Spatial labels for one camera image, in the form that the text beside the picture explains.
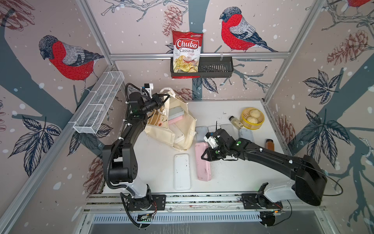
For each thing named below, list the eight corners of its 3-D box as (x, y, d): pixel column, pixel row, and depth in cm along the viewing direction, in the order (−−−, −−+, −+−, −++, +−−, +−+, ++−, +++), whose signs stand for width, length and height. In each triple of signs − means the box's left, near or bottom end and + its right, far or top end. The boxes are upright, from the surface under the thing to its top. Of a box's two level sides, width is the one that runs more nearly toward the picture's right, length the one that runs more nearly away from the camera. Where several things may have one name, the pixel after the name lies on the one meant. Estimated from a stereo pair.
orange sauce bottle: (266, 152, 94) (269, 149, 91) (263, 142, 99) (265, 139, 96) (274, 152, 94) (276, 149, 91) (270, 142, 99) (272, 139, 96)
